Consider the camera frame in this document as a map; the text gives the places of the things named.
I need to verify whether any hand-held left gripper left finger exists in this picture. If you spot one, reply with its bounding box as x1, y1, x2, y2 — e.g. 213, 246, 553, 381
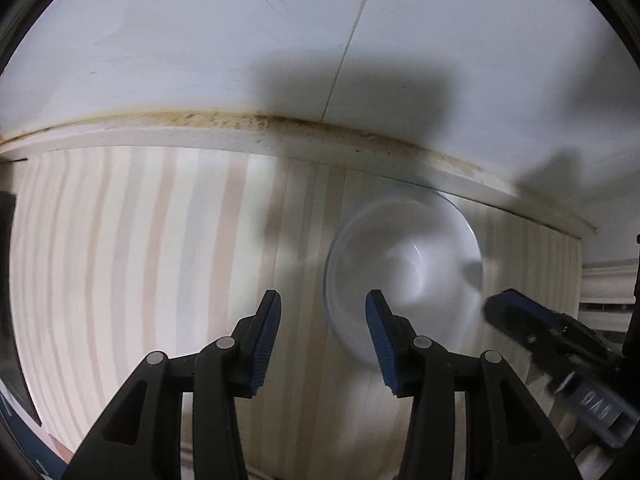
62, 289, 282, 480

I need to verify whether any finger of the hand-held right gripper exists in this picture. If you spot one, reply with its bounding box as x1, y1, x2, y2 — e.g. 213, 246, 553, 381
482, 289, 618, 361

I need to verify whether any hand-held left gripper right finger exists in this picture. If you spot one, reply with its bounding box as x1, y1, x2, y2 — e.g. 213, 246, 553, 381
365, 289, 583, 480

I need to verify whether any dark rimmed white bowl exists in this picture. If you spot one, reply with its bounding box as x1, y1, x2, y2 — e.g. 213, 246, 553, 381
322, 195, 486, 366

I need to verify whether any striped cat print tablecloth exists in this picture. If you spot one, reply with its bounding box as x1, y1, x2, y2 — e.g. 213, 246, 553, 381
10, 145, 583, 480

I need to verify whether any black glass gas stove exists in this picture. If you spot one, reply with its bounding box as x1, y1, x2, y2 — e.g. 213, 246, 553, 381
0, 191, 42, 427

